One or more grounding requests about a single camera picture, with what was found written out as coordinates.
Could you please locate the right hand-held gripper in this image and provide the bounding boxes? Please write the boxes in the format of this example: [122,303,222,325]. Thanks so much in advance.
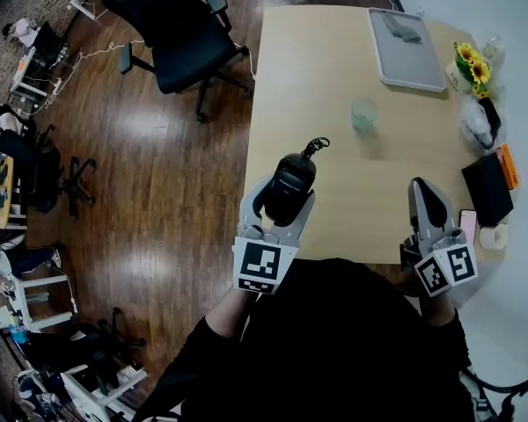
[399,176,480,299]

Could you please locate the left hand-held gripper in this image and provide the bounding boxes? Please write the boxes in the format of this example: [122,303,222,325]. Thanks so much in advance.
[231,173,317,296]

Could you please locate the person's left forearm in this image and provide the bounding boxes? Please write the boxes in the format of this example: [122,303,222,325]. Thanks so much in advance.
[204,287,261,338]

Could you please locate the person's right forearm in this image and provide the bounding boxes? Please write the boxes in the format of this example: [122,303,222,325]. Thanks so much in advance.
[419,291,458,327]

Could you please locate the light wooden desk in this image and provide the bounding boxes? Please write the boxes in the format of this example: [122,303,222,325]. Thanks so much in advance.
[242,4,511,266]

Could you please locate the pink smartphone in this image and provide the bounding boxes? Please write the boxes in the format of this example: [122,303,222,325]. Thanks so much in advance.
[458,208,480,254]

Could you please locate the black box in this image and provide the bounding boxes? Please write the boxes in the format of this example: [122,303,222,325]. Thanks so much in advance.
[460,151,515,229]

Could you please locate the white tape roll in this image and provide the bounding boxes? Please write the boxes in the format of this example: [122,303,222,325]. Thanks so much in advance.
[479,222,510,251]

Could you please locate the orange box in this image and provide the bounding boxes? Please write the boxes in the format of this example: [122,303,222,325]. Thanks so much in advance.
[495,142,521,192]

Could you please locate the clear plastic bag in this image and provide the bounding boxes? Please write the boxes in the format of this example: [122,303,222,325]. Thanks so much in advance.
[458,96,506,154]

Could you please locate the clear green glass cup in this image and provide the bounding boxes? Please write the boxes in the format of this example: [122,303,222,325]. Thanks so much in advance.
[350,98,379,134]

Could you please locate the person's black clothed torso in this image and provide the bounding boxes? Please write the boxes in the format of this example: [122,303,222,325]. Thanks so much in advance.
[130,257,477,422]

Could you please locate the sunflower bouquet in white pot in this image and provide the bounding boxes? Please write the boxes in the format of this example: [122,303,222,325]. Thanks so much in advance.
[443,40,495,101]

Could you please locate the grey tray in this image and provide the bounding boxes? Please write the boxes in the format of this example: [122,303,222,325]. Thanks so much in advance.
[367,7,448,94]

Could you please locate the clear drinking glass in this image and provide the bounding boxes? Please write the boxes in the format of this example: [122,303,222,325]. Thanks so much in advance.
[480,34,506,62]

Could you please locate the dark grey cloth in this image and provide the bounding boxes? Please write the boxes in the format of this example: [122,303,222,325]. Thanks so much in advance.
[379,10,424,45]

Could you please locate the black office chair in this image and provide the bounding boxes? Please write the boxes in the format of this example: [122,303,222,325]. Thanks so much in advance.
[99,0,254,124]

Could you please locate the black star-base chair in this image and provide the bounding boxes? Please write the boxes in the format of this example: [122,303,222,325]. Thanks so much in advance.
[28,306,147,397]

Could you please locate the black swivel chair with clothes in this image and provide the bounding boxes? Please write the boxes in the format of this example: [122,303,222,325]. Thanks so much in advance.
[0,123,98,222]

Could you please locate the white stool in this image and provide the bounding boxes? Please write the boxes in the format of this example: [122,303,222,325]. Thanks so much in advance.
[8,273,78,332]

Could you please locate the white side table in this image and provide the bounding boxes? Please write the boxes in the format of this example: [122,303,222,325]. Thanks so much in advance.
[9,46,62,105]

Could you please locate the black strap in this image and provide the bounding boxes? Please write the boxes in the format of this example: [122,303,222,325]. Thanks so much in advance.
[460,360,528,422]

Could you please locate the white cable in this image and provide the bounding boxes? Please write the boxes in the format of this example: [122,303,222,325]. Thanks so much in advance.
[28,37,146,116]

